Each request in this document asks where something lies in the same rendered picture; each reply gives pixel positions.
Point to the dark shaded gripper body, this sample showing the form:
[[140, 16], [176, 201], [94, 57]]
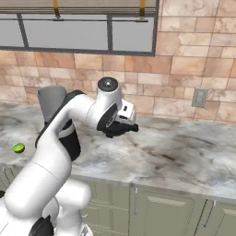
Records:
[[121, 129]]

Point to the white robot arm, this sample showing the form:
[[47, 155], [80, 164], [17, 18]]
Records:
[[49, 172]]

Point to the grey blender jar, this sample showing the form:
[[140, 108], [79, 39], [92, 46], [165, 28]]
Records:
[[50, 104]]

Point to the green kiwi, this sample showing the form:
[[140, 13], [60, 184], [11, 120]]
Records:
[[19, 148]]

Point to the green drawer front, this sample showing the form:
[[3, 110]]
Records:
[[107, 216], [110, 193]]

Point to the green cupboard door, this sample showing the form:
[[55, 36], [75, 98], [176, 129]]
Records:
[[226, 221], [10, 175], [167, 215]]

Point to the dark framed window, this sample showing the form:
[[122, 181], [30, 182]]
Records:
[[67, 33]]

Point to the beige window blind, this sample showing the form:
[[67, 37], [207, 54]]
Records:
[[92, 6]]

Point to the grey wall outlet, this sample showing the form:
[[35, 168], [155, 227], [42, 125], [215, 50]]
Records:
[[200, 97]]

